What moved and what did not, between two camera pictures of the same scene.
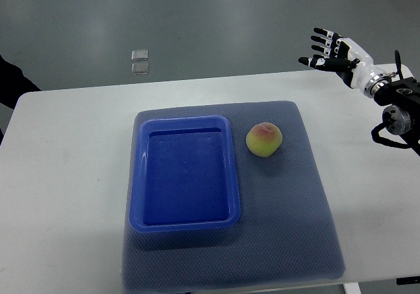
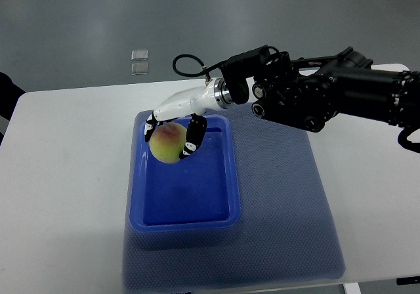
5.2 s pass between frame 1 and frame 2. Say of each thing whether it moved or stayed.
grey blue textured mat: stayed
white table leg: stayed
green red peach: moved
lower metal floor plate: stayed
